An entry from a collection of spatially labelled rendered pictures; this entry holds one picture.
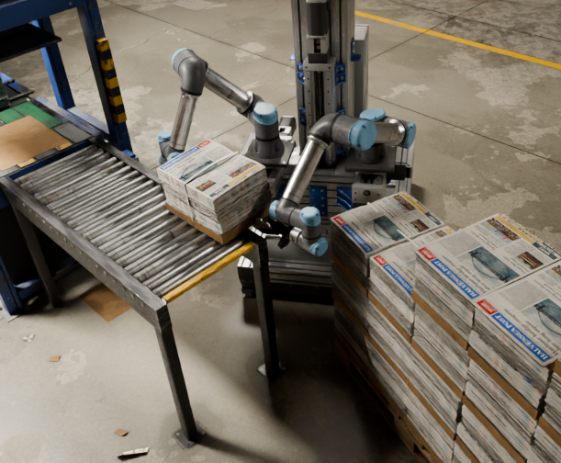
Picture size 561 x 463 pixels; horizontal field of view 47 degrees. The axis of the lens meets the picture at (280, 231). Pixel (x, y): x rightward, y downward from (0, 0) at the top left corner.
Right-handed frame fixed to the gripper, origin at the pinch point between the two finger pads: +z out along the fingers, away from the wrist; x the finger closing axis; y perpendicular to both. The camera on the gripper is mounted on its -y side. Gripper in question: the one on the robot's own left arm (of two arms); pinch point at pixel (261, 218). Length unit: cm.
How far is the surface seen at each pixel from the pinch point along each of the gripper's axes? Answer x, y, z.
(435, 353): 5, -11, -92
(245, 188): 7.2, 19.5, -1.3
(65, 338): 70, -79, 86
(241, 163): 0.3, 23.7, 8.6
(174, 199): 22.9, 9.6, 27.7
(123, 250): 51, 0, 28
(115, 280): 63, -1, 16
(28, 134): 30, 0, 152
